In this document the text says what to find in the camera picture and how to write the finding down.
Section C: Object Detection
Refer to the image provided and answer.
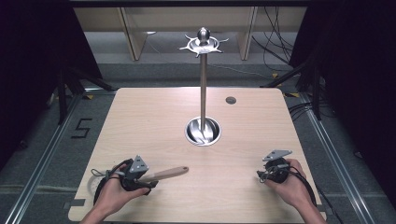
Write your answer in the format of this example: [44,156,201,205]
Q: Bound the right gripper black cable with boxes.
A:
[288,166,318,207]

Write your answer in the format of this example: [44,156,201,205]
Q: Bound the black metal stand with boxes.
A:
[261,55,324,121]
[56,65,117,126]

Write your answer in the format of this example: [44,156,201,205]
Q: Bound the beige wooden shelf unit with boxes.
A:
[73,7,308,63]

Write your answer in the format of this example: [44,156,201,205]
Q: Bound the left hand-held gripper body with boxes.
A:
[120,154,151,192]

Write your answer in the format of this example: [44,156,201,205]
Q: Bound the metal utensil rack stand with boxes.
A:
[178,26,230,147]

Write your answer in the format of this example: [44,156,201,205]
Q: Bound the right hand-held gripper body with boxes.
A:
[262,149,293,185]

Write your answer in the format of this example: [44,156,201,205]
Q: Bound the black floor cable bundle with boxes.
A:
[287,101,336,122]

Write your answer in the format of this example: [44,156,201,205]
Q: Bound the person's right hand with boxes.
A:
[264,158,308,209]

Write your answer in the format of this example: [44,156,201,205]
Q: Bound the black curtain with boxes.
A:
[0,0,104,162]
[288,0,396,194]

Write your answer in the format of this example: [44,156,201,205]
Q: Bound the person's left hand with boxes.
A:
[92,163,151,217]

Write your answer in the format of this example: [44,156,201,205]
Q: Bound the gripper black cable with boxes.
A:
[91,158,134,207]
[288,166,318,207]

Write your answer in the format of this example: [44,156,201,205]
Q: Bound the wooden handled utensil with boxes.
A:
[87,165,190,198]

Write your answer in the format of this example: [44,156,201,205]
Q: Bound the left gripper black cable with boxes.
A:
[91,158,134,207]

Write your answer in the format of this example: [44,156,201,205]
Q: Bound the black floor cables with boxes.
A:
[251,6,297,64]

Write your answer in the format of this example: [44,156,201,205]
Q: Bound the aluminium floor rail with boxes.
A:
[3,89,117,224]
[283,91,374,224]

